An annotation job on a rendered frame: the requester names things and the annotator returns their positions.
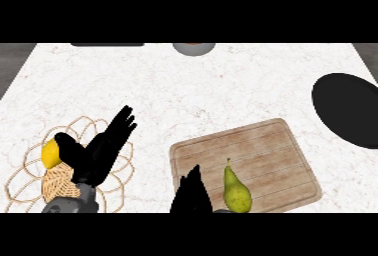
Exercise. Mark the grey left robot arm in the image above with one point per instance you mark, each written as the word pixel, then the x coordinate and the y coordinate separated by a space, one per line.
pixel 74 201

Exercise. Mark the dark flat appliance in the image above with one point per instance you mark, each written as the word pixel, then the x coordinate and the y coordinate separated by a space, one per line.
pixel 107 44

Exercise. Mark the grey round bowl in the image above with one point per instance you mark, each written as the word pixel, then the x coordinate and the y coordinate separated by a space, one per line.
pixel 194 48

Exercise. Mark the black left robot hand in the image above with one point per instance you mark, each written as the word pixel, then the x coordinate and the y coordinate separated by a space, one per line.
pixel 101 150

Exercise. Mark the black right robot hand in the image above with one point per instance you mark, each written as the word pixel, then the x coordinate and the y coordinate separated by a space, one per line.
pixel 191 196

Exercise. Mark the green pear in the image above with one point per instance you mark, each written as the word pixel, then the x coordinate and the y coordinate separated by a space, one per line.
pixel 236 192

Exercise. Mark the yellow lemon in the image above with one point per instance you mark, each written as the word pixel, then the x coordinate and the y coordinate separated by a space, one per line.
pixel 50 154

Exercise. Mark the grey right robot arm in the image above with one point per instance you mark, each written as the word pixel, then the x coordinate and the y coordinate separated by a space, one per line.
pixel 222 211

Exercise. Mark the wooden cutting board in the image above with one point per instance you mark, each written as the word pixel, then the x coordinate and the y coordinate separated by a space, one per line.
pixel 245 163

